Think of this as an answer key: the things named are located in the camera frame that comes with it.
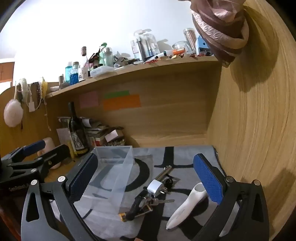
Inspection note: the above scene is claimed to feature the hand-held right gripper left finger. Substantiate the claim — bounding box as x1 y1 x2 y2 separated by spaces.
20 152 102 241

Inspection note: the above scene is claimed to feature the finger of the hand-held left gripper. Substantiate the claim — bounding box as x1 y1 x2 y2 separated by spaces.
3 140 46 167
35 144 70 183

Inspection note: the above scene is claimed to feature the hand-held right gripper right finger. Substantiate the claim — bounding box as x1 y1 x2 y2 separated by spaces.
192 152 270 241

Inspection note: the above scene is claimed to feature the clear plastic storage box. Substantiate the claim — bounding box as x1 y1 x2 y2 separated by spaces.
74 146 135 215

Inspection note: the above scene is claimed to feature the white shower head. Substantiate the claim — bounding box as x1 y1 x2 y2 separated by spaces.
166 183 208 230

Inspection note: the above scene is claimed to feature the white charger plug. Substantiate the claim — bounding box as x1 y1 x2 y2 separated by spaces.
147 179 168 196

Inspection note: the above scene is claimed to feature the key bunch with black fob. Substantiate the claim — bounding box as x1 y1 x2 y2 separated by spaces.
119 190 175 222

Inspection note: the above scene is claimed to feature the cream rounded plastic object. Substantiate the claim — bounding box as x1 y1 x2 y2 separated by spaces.
38 137 62 169

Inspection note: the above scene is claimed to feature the white handwritten paper note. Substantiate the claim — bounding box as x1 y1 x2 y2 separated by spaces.
57 127 71 149

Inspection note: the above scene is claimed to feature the dark wine bottle elephant label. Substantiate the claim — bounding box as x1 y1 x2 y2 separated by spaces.
68 101 89 157

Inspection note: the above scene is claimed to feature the white fluffy puff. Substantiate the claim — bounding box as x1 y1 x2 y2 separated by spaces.
3 98 23 127

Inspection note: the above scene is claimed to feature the bowl of glass beads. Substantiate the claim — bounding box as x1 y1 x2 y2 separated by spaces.
105 139 126 147

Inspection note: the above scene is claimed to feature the pile of books and papers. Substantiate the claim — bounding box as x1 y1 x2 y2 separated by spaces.
80 117 125 147

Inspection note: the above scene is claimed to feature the white blank card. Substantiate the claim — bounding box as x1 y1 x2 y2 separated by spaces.
105 130 118 142

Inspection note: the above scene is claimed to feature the pink sticky note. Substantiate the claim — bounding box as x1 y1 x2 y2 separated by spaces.
80 91 99 109

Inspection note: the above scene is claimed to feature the grey mat with black print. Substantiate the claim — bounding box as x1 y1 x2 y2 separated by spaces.
50 146 228 241

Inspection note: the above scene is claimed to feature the blue liquid bottle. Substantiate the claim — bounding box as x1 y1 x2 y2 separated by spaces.
69 68 79 86

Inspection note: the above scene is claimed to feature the white printed mug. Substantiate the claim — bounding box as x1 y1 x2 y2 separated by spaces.
79 67 90 81

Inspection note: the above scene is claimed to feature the green sticky note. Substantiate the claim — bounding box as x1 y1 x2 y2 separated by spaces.
104 90 130 99

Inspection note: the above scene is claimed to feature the white flat plastic case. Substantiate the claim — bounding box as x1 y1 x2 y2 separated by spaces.
90 66 116 78

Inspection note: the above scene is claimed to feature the pale green bottle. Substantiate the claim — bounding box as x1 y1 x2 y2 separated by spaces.
99 43 114 68

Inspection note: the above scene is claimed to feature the wooden desk shelf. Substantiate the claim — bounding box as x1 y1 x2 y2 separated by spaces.
45 56 220 100

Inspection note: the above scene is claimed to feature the white tube orange cap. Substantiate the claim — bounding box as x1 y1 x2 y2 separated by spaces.
156 49 185 59

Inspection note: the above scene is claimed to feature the light blue box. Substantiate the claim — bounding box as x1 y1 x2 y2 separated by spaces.
195 37 212 56

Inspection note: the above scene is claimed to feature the round glass jar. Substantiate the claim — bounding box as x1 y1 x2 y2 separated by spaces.
172 41 190 56

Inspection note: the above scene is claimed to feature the tall clear canister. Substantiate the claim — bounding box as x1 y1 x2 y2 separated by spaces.
184 28 197 55

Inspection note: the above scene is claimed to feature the clear pack of brushes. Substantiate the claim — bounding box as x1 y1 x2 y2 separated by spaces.
131 29 160 61

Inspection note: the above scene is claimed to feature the pink cloth bag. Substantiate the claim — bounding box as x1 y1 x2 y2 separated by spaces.
190 0 250 67

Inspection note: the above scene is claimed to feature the white charger with cable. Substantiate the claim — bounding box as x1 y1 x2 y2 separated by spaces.
27 87 37 112

